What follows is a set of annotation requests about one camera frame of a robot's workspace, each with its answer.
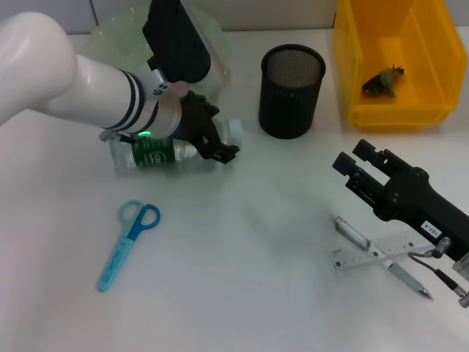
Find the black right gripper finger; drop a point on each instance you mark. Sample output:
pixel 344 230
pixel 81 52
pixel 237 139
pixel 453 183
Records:
pixel 344 165
pixel 364 151

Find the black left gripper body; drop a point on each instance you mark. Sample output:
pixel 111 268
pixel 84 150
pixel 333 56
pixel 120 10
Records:
pixel 196 121

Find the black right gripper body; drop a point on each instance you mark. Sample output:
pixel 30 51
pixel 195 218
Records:
pixel 414 201

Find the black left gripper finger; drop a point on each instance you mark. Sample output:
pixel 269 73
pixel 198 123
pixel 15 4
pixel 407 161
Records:
pixel 213 109
pixel 221 153

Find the clear water bottle green label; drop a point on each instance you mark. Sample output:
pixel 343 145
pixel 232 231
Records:
pixel 154 155

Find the green plastic wrapper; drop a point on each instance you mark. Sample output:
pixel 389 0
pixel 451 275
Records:
pixel 383 81

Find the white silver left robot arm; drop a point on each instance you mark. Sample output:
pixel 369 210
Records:
pixel 73 88

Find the clear plastic ruler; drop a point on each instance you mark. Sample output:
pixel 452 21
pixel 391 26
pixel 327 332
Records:
pixel 392 247

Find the black mesh pen cup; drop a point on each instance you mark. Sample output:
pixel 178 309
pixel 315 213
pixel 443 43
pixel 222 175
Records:
pixel 289 106

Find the silver white ballpoint pen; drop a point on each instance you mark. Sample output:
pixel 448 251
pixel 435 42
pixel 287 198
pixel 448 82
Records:
pixel 406 278

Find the translucent green fruit bowl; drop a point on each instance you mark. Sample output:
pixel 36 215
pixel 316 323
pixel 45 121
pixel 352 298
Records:
pixel 110 44

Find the blue sheathed scissors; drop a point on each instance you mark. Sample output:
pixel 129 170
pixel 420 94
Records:
pixel 117 256

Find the yellow plastic storage bin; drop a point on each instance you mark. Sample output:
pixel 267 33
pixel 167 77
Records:
pixel 432 55

